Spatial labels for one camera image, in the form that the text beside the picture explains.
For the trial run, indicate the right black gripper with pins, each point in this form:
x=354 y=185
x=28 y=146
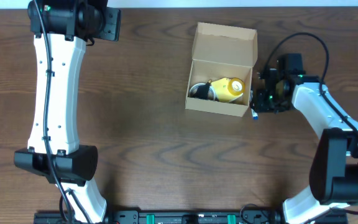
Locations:
x=258 y=100

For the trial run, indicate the blue and white marker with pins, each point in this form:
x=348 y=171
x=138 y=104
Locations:
x=251 y=104

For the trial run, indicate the small yellow tape roll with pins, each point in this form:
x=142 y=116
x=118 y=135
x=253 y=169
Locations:
x=236 y=87

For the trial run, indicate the yellow sticky note pad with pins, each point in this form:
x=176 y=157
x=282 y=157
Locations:
x=222 y=93

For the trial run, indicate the white tape roll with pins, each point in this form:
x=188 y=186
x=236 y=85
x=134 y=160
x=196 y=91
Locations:
x=193 y=89

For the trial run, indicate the cardboard box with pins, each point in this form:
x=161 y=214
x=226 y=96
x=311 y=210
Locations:
x=222 y=52

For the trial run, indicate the black teardrop-shaped object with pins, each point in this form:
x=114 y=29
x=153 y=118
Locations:
x=203 y=91

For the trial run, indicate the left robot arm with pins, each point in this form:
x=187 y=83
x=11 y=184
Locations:
x=62 y=31

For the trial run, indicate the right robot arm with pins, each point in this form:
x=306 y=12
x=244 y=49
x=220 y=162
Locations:
x=333 y=178

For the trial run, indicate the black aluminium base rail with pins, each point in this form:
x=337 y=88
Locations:
x=247 y=216

